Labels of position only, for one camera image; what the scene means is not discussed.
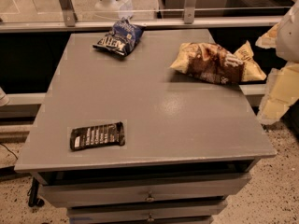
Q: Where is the brown and yellow chip bag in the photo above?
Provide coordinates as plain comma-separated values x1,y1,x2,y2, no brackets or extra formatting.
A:
170,41,266,84

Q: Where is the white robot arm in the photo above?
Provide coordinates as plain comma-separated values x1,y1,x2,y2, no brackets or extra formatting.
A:
257,1,299,125

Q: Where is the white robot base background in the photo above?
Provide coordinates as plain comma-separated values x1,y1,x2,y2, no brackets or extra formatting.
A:
94,0,134,20

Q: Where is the blue Kettle chip bag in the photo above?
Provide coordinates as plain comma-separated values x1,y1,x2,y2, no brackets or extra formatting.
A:
93,19,145,57

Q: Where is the black snack bar wrapper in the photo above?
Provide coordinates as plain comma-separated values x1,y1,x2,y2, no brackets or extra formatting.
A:
70,122,125,151

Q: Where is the grey drawer cabinet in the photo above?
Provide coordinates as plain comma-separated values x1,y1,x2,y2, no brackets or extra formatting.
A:
15,30,276,224

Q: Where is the upper metal drawer knob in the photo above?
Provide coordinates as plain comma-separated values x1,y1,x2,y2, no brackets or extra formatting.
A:
145,192,155,203

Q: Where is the metal drawer knob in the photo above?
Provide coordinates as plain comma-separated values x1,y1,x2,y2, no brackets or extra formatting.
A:
147,214,155,222
145,192,155,203

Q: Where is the lower metal drawer knob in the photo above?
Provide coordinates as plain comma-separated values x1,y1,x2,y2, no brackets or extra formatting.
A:
147,214,155,222

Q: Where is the upper grey drawer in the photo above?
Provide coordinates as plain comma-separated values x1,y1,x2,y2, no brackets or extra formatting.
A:
40,173,251,207

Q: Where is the grey drawer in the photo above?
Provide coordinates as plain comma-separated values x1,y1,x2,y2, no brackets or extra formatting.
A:
40,173,251,207
67,200,227,224

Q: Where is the lower grey drawer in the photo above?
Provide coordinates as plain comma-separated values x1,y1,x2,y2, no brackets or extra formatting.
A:
67,200,227,224

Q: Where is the white object left edge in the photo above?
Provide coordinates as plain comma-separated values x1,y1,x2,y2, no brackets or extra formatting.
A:
0,87,9,106

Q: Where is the right metal railing post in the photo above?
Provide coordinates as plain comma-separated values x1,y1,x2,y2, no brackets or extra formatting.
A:
183,0,197,24

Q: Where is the metal railing post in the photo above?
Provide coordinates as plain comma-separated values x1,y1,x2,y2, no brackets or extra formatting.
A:
59,0,77,27
183,0,197,24

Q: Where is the left metal railing post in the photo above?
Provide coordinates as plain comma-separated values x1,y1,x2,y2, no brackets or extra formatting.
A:
59,0,77,27

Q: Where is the black floor cable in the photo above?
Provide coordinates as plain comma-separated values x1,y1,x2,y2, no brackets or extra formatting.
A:
0,142,20,161

